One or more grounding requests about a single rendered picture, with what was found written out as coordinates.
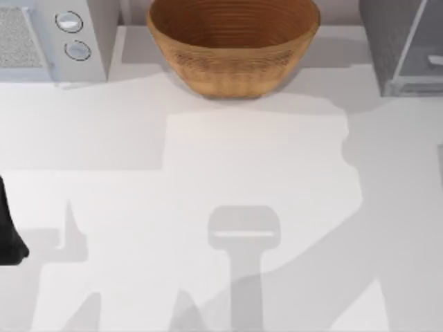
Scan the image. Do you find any brown woven basket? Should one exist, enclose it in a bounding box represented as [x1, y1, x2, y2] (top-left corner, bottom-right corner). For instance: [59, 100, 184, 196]
[146, 0, 321, 100]

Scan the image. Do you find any round microwave knob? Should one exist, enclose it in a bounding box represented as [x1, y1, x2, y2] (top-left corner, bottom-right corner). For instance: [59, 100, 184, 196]
[64, 39, 93, 62]
[55, 10, 84, 34]

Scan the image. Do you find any pale microwave oven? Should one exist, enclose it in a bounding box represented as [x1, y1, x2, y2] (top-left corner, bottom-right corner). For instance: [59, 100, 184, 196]
[0, 0, 121, 84]

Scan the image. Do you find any grey cabinet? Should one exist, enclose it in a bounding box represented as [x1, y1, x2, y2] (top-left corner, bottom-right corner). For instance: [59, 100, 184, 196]
[359, 0, 443, 98]

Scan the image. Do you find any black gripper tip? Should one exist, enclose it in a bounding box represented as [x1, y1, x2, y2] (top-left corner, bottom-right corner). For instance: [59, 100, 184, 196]
[0, 175, 30, 267]

